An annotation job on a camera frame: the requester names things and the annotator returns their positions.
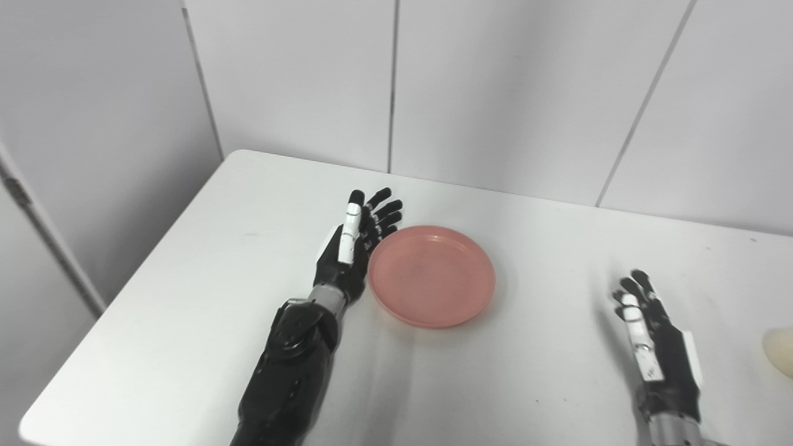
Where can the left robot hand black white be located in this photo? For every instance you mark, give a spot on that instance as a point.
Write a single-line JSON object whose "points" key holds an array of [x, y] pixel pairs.
{"points": [[347, 254]]}

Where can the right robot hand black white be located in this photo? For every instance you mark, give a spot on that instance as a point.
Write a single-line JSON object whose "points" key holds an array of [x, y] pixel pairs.
{"points": [[663, 353]]}

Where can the pink round plate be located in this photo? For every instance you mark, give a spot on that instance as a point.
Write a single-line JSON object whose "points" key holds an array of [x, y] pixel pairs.
{"points": [[432, 276]]}

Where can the cream steamed bun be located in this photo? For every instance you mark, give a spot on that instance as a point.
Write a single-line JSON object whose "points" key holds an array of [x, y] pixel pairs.
{"points": [[780, 352]]}

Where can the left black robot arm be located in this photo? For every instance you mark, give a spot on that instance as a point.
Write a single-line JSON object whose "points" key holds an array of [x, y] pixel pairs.
{"points": [[291, 378]]}

